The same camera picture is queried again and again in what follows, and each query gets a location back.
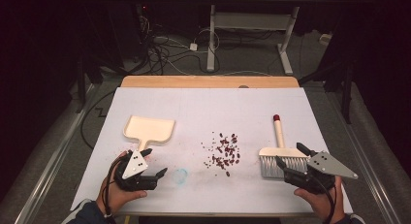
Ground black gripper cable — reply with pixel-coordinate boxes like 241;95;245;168
309;175;337;224
102;157;119;224

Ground cream brush with grey bristles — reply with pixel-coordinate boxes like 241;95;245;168
258;113;310;179

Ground white board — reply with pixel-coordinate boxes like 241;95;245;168
70;86;354;216

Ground bundle of black floor cables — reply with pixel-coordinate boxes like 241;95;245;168
137;15;222;77

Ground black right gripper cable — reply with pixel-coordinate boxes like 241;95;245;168
309;175;337;224

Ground white desk frame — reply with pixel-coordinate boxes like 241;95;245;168
193;0;344;77

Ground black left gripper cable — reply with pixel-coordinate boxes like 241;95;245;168
102;157;119;224

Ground metal floor rail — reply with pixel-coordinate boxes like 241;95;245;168
324;89;406;224
14;83;100;224

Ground scatter of red beans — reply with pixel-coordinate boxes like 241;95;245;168
200;131;242;178

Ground person's left hand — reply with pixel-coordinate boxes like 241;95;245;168
96;150;148;216

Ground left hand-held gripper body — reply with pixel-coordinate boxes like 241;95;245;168
112;149;159;192

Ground cream plastic dustpan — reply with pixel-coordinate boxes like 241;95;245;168
122;114;176;154

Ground person's right hand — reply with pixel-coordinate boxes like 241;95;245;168
293;175;346;224

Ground wooden table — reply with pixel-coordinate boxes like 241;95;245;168
114;75;319;218

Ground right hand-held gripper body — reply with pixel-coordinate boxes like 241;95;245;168
283;150;360;196

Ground black stand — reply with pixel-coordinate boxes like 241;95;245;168
298;58;354;125

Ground long black floor cable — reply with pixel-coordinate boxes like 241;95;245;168
79;88;116;151

